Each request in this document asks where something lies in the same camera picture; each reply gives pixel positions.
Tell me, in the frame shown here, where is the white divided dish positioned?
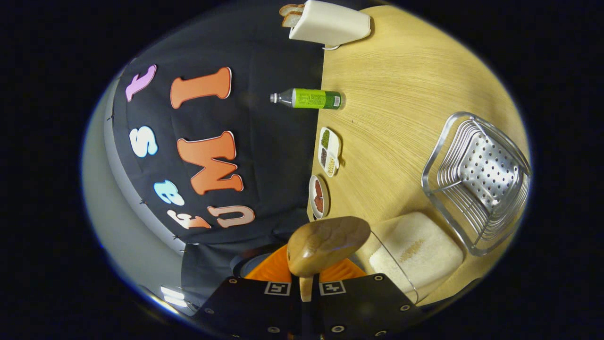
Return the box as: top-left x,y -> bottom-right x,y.
319,127 -> 342,178

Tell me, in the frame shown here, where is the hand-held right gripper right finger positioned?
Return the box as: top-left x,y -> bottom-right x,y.
310,257 -> 426,340

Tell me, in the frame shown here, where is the metal wire chopstick holder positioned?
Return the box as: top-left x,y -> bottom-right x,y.
421,112 -> 532,257

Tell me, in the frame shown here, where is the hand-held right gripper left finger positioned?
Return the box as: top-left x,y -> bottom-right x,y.
193,245 -> 303,339

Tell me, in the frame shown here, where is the round white plate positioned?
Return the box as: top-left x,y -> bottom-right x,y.
309,175 -> 330,220

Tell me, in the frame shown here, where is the wooden spoon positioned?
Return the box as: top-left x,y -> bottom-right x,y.
286,216 -> 372,303

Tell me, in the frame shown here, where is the green label drink bottle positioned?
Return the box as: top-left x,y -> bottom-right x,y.
270,88 -> 346,110

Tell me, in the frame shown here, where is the clear box of rice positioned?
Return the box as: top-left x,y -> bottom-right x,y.
352,212 -> 465,305

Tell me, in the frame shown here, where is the white toaster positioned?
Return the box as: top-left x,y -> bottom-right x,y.
289,0 -> 372,46

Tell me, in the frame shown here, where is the black backdrop cloth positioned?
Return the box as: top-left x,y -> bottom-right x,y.
105,0 -> 331,312

